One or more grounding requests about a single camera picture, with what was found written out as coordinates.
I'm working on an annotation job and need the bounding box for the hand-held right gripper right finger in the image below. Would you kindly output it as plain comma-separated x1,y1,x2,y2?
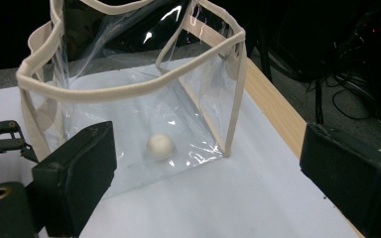
299,122,381,238

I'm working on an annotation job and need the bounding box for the clear bag with beige trim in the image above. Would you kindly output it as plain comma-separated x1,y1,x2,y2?
15,0,248,199

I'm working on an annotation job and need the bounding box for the cream white ball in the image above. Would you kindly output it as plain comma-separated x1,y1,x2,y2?
146,132,176,162

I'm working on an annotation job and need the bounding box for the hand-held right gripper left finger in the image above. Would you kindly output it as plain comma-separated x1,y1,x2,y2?
31,120,119,238

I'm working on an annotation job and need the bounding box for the bundle of floor cables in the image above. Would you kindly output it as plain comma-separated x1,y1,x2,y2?
306,19,381,135

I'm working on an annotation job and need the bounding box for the white table mat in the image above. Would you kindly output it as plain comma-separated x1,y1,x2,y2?
0,58,366,238

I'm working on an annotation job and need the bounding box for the black metal stand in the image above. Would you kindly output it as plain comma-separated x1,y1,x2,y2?
313,78,325,126

